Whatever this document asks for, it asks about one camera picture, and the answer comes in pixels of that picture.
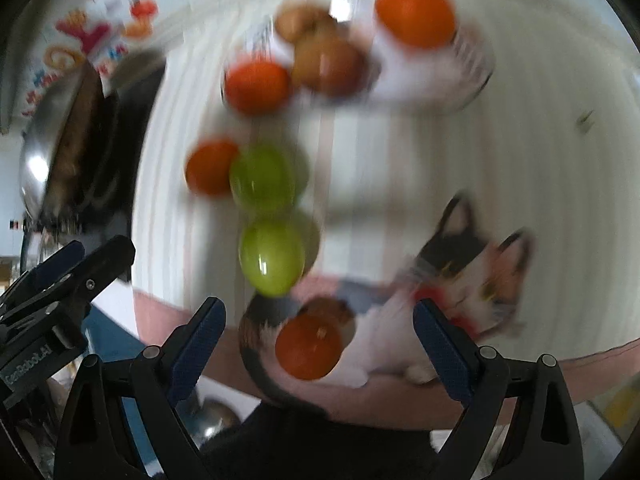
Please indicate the green round fruit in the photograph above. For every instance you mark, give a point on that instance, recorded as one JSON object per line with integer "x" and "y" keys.
{"x": 272, "y": 257}
{"x": 265, "y": 180}

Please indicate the steel wok lid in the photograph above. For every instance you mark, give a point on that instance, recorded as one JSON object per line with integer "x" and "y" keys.
{"x": 40, "y": 160}

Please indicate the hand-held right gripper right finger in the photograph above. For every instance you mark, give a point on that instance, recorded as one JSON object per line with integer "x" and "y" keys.
{"x": 442, "y": 355}

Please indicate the glass fruit bowl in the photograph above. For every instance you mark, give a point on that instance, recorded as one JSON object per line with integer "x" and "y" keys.
{"x": 420, "y": 75}

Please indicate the brown round fruit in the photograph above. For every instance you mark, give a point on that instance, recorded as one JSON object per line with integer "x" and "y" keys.
{"x": 297, "y": 20}
{"x": 330, "y": 62}

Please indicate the black induction cooktop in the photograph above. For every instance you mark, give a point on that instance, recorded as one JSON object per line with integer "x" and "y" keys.
{"x": 122, "y": 160}

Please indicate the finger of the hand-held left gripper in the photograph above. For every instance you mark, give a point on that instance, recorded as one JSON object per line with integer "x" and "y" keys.
{"x": 100, "y": 267}
{"x": 60, "y": 262}

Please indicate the colourful wall sticker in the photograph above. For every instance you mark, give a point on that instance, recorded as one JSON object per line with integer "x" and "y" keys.
{"x": 85, "y": 30}

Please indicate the dark reddish orange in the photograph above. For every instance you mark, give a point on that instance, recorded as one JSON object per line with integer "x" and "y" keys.
{"x": 307, "y": 347}

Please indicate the striped mat with cat print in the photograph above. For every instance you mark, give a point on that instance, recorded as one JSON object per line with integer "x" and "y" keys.
{"x": 500, "y": 170}

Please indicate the bright orange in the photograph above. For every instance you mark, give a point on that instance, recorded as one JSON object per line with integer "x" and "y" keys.
{"x": 207, "y": 167}
{"x": 257, "y": 85}
{"x": 415, "y": 12}

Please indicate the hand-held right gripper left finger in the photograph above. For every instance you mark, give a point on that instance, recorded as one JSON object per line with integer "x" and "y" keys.
{"x": 200, "y": 345}

